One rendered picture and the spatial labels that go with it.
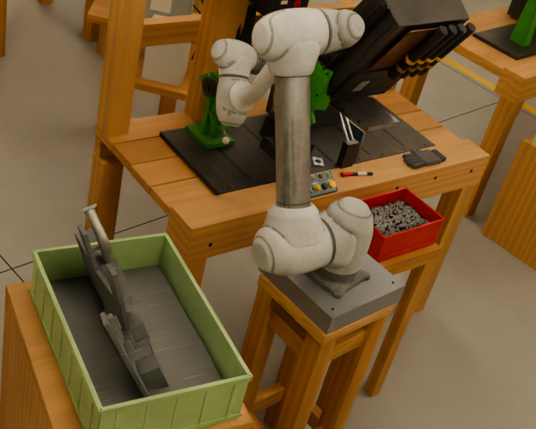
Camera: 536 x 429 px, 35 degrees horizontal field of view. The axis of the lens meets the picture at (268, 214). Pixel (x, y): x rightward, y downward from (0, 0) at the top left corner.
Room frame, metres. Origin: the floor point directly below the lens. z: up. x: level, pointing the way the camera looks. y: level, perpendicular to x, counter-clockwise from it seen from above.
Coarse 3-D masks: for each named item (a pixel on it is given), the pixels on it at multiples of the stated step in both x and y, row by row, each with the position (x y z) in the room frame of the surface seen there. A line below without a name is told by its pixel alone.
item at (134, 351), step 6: (126, 336) 1.63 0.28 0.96; (132, 336) 1.65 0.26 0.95; (126, 342) 1.55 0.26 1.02; (132, 342) 1.62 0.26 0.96; (138, 342) 1.64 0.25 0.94; (144, 342) 1.63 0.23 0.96; (150, 342) 1.64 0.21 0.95; (126, 348) 1.54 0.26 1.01; (132, 348) 1.54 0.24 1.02; (138, 348) 1.62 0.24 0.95; (144, 348) 1.55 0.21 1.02; (150, 348) 1.56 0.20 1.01; (132, 354) 1.53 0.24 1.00; (138, 354) 1.54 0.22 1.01; (144, 354) 1.54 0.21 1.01; (132, 360) 1.53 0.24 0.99
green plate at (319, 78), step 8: (320, 64) 2.91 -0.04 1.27; (312, 72) 2.92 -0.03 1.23; (320, 72) 2.90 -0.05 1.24; (328, 72) 2.87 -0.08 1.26; (312, 80) 2.90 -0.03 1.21; (320, 80) 2.88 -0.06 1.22; (328, 80) 2.87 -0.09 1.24; (312, 88) 2.89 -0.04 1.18; (320, 88) 2.86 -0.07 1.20; (312, 96) 2.87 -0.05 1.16; (320, 96) 2.85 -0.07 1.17; (328, 96) 2.90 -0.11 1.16; (312, 104) 2.85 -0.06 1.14; (320, 104) 2.88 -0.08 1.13
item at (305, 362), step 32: (256, 320) 2.15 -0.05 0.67; (288, 320) 2.10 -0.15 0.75; (384, 320) 2.18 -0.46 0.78; (256, 352) 2.12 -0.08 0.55; (288, 352) 2.33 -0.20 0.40; (320, 352) 1.97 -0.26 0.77; (352, 352) 2.17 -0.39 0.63; (256, 384) 2.16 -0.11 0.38; (288, 384) 2.30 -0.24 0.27; (320, 384) 2.01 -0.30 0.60; (352, 384) 2.15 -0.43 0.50; (288, 416) 1.98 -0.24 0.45; (320, 416) 2.19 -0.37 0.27
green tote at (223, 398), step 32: (32, 256) 1.86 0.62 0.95; (64, 256) 1.91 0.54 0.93; (128, 256) 2.03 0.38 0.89; (160, 256) 2.09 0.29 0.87; (32, 288) 1.85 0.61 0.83; (192, 288) 1.91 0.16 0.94; (64, 320) 1.63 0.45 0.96; (192, 320) 1.88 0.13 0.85; (64, 352) 1.60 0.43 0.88; (224, 352) 1.72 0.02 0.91; (224, 384) 1.56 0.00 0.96; (96, 416) 1.39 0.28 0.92; (128, 416) 1.42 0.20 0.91; (160, 416) 1.47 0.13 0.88; (192, 416) 1.53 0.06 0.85; (224, 416) 1.58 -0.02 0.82
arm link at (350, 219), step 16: (336, 208) 2.15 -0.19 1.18; (352, 208) 2.15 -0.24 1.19; (368, 208) 2.19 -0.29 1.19; (336, 224) 2.11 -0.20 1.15; (352, 224) 2.11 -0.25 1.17; (368, 224) 2.14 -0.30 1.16; (336, 240) 2.07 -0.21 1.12; (352, 240) 2.10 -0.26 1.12; (368, 240) 2.14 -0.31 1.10; (336, 256) 2.06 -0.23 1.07; (352, 256) 2.11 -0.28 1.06; (336, 272) 2.11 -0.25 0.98; (352, 272) 2.12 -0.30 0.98
